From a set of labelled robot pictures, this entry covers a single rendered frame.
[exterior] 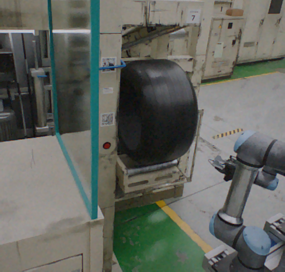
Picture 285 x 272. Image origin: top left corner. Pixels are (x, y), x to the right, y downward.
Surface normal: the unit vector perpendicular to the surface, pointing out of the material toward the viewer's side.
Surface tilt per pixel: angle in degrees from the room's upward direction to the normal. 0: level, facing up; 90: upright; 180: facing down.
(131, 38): 90
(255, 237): 7
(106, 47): 90
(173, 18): 90
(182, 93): 49
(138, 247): 0
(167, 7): 90
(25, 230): 0
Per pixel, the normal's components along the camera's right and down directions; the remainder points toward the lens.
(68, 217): 0.07, -0.89
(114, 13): 0.41, 0.43
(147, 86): -0.40, -0.25
